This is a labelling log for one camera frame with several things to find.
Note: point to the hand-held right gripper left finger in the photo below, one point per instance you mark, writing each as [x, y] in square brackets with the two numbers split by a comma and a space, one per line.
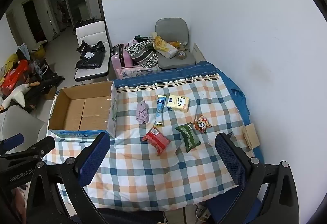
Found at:
[94, 157]

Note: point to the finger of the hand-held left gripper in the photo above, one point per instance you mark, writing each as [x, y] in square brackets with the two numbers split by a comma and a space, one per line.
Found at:
[38, 147]
[12, 141]

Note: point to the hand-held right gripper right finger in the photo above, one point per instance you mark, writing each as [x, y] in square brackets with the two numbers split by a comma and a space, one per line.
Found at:
[230, 160]

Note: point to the pale grey chair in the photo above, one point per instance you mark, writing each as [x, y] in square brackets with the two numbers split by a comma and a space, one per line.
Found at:
[19, 124]

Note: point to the brown paper piece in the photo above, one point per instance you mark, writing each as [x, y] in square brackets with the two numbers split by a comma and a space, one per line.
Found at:
[251, 136]

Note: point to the panda plush toy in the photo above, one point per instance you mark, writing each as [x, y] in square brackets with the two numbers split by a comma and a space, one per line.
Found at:
[202, 124]

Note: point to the green snack packet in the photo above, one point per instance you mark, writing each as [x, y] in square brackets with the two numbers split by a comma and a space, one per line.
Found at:
[189, 137]

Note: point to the open cardboard box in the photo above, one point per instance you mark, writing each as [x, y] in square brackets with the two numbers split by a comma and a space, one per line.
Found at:
[81, 111]

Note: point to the white goose plush toy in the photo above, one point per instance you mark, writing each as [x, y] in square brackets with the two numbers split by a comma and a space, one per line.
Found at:
[19, 93]

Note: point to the white power strip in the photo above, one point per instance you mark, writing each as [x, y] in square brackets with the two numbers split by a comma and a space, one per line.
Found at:
[202, 212]

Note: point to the red snack packet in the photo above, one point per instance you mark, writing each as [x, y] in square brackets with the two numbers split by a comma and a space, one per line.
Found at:
[156, 141]

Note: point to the red plastic bag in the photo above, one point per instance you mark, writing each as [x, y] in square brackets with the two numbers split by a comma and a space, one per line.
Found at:
[14, 74]

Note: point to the plaid quilt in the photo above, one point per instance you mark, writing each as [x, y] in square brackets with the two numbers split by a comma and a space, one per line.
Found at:
[158, 175]

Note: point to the blue bed sheet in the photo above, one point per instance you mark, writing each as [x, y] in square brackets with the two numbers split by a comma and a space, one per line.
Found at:
[237, 91]

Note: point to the yellow tissue pack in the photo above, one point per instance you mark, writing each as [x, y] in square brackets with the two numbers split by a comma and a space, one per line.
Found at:
[178, 103]

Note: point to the blue white tube packet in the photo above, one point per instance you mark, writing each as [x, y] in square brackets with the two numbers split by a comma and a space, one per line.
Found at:
[160, 111]

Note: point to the pink floral cloth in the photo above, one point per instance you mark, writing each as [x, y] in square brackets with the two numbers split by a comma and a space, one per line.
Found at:
[132, 72]

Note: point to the pink suitcase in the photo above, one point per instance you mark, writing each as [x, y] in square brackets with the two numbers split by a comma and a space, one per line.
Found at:
[119, 59]

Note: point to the black plastic bag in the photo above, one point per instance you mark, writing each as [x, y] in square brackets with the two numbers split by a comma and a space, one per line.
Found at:
[90, 55]

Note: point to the flat cardboard sheet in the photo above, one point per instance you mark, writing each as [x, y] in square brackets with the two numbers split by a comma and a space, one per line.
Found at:
[198, 52]

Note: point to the patterned tote bag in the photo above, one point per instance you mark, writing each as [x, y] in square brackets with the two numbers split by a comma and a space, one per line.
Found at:
[143, 55]

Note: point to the tape roll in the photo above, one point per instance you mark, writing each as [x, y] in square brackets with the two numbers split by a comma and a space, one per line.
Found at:
[181, 55]

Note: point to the white black chair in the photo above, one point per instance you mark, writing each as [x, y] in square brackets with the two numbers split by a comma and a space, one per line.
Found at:
[92, 32]

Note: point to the yellow paper bag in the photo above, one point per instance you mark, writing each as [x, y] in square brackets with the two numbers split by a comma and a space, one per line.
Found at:
[164, 47]

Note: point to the grey padded chair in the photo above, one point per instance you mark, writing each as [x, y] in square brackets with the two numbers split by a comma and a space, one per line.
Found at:
[173, 32]

